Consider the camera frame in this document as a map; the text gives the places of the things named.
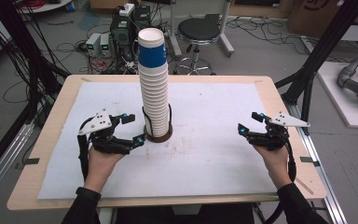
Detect grey bench power supply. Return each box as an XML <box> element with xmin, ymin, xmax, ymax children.
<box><xmin>85</xmin><ymin>32</ymin><xmax>103</xmax><ymax>58</ymax></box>
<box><xmin>99</xmin><ymin>33</ymin><xmax>113</xmax><ymax>58</ymax></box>

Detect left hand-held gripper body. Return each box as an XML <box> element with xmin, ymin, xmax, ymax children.
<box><xmin>77</xmin><ymin>108</ymin><xmax>135</xmax><ymax>156</ymax></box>

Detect white floor board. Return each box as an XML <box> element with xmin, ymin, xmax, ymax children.
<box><xmin>316</xmin><ymin>61</ymin><xmax>358</xmax><ymax>131</ymax></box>

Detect person's left hand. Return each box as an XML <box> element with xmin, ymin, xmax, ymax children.
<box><xmin>83</xmin><ymin>146</ymin><xmax>129</xmax><ymax>194</ymax></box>

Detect cardboard box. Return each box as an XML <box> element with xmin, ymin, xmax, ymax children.
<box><xmin>287</xmin><ymin>0</ymin><xmax>358</xmax><ymax>39</ymax></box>

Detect white table mat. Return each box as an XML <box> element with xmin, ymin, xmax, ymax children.
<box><xmin>37</xmin><ymin>81</ymin><xmax>278</xmax><ymax>200</ymax></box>

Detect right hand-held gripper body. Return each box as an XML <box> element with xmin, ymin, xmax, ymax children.
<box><xmin>246</xmin><ymin>111</ymin><xmax>311</xmax><ymax>152</ymax></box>

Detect black round stool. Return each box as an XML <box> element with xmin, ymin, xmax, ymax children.
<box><xmin>172</xmin><ymin>18</ymin><xmax>222</xmax><ymax>77</ymax></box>

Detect person's dark trousers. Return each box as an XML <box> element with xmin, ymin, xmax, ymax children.
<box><xmin>115</xmin><ymin>203</ymin><xmax>256</xmax><ymax>224</ymax></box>

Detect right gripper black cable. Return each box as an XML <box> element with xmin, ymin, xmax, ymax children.
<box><xmin>262</xmin><ymin>138</ymin><xmax>298</xmax><ymax>224</ymax></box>

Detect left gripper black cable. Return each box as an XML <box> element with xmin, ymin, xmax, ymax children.
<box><xmin>76</xmin><ymin>117</ymin><xmax>95</xmax><ymax>182</ymax></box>

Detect bundle of floor cables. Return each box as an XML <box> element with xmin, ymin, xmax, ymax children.
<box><xmin>225</xmin><ymin>15</ymin><xmax>311</xmax><ymax>56</ymax></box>

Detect white metal table frame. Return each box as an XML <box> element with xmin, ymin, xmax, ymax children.
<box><xmin>167</xmin><ymin>0</ymin><xmax>236</xmax><ymax>60</ymax></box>

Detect black metal stand with cables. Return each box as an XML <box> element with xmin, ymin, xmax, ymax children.
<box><xmin>0</xmin><ymin>0</ymin><xmax>71</xmax><ymax>185</ymax></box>

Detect black tape strip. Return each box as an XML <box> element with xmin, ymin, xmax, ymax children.
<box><xmin>22</xmin><ymin>157</ymin><xmax>41</xmax><ymax>166</ymax></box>
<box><xmin>299</xmin><ymin>156</ymin><xmax>322</xmax><ymax>168</ymax></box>

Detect person's right hand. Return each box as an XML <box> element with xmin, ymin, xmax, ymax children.
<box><xmin>253</xmin><ymin>144</ymin><xmax>293</xmax><ymax>190</ymax></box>

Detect blue paper cup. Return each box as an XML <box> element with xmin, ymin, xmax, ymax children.
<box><xmin>137</xmin><ymin>27</ymin><xmax>169</xmax><ymax>70</ymax></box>

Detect stack of white ribbed cups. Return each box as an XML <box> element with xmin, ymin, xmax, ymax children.
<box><xmin>138</xmin><ymin>62</ymin><xmax>171</xmax><ymax>139</ymax></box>

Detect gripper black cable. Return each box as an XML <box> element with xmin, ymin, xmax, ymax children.
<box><xmin>262</xmin><ymin>138</ymin><xmax>298</xmax><ymax>224</ymax></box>
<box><xmin>76</xmin><ymin>117</ymin><xmax>95</xmax><ymax>182</ymax></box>

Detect black computer tower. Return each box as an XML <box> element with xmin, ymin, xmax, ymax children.
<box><xmin>109</xmin><ymin>5</ymin><xmax>152</xmax><ymax>63</ymax></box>

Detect white power strip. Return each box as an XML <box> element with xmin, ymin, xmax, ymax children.
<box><xmin>118</xmin><ymin>3</ymin><xmax>136</xmax><ymax>18</ymax></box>

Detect aluminium rail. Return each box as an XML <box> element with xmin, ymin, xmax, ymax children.
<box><xmin>0</xmin><ymin>120</ymin><xmax>35</xmax><ymax>208</ymax></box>
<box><xmin>284</xmin><ymin>102</ymin><xmax>349</xmax><ymax>224</ymax></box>

